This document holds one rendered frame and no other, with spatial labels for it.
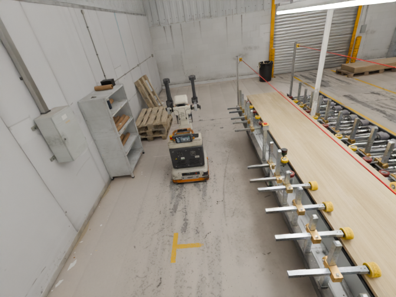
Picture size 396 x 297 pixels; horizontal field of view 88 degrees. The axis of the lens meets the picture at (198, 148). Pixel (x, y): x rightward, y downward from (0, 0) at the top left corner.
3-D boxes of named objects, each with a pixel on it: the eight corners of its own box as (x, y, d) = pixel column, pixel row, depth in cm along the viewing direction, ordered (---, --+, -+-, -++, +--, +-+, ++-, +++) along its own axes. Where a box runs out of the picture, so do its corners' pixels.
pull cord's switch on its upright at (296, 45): (290, 101, 432) (296, 42, 375) (287, 98, 445) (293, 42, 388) (294, 100, 431) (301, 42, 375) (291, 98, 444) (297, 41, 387)
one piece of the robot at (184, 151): (205, 172, 350) (200, 128, 307) (174, 175, 354) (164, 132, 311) (205, 161, 378) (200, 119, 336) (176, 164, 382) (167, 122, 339)
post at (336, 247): (320, 288, 141) (336, 245, 116) (318, 282, 144) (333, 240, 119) (326, 287, 140) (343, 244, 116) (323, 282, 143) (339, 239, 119)
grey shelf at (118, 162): (111, 180, 393) (76, 102, 314) (125, 154, 470) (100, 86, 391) (134, 178, 390) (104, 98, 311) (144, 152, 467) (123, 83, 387)
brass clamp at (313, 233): (312, 244, 144) (313, 240, 142) (303, 227, 156) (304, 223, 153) (321, 243, 144) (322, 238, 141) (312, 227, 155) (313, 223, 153)
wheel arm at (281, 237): (275, 241, 148) (276, 238, 146) (274, 237, 151) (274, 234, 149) (348, 236, 145) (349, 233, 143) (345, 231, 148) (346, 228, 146)
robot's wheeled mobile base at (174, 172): (209, 181, 350) (208, 169, 337) (172, 184, 355) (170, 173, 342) (208, 158, 408) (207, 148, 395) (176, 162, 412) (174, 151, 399)
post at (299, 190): (291, 228, 185) (299, 188, 160) (290, 225, 188) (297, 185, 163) (296, 228, 185) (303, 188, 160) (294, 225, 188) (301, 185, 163)
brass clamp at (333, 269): (332, 282, 123) (333, 278, 120) (320, 260, 134) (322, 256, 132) (342, 281, 122) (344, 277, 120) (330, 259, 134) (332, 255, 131)
